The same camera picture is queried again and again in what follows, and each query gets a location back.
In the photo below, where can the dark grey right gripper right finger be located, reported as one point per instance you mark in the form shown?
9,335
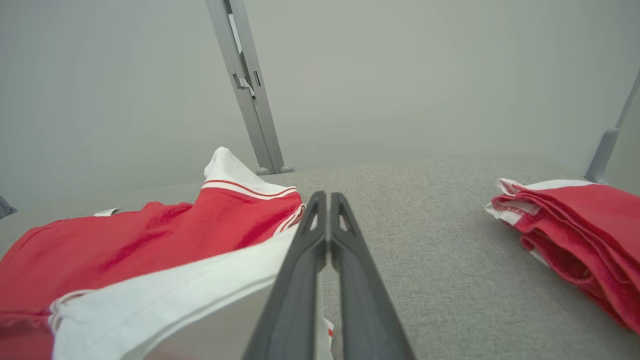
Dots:
365,305

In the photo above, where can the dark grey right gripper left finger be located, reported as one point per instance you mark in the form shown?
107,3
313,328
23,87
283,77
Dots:
295,300

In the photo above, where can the red and white garment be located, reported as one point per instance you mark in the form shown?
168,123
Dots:
125,240

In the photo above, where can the red shorts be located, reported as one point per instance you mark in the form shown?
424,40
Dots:
590,225

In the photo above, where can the grey fabric sofa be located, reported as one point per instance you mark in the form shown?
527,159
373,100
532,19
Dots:
425,250

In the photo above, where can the aluminium post with slot bracket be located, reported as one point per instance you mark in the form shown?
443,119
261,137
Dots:
260,125

